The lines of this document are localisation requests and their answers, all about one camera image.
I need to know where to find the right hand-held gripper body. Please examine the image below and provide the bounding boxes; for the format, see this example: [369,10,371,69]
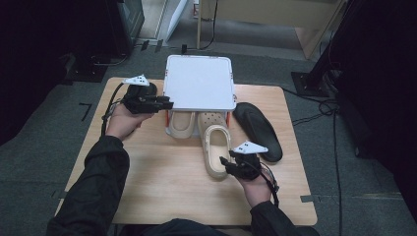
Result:
[232,141,269,181]

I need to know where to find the black floor base plate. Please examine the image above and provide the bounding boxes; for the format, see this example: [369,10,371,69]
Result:
[64,53,110,84]

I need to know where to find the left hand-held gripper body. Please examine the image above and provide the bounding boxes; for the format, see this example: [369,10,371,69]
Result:
[122,74,158,115]

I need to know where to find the person's left hand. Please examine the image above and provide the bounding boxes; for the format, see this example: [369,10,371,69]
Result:
[105,103,154,143]

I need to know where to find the grey shoe rack orange posts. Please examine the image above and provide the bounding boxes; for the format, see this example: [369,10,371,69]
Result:
[162,54,238,139]

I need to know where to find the person's right hand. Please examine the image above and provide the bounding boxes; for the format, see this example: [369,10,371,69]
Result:
[236,173,275,209]

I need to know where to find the black stand with base plate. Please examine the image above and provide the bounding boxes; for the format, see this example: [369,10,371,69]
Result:
[290,0,357,98]

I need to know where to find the cream perforated clog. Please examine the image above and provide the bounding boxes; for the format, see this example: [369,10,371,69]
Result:
[167,110,197,140]
[197,111,233,180]

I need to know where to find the white leaning board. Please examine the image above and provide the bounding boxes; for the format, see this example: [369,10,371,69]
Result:
[164,0,190,42]

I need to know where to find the right hand-held gripper black cable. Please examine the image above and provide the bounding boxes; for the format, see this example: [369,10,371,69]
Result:
[244,159,280,208]

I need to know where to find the black floor cables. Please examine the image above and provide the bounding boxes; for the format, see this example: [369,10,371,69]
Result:
[280,86,343,236]

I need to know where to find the light wooden desk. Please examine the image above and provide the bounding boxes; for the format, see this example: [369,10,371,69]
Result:
[196,0,348,61]

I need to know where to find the black hanging cable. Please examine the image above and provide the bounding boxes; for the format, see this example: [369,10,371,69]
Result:
[199,0,219,51]

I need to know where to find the dark cabinet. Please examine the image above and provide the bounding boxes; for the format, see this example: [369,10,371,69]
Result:
[106,0,146,57]

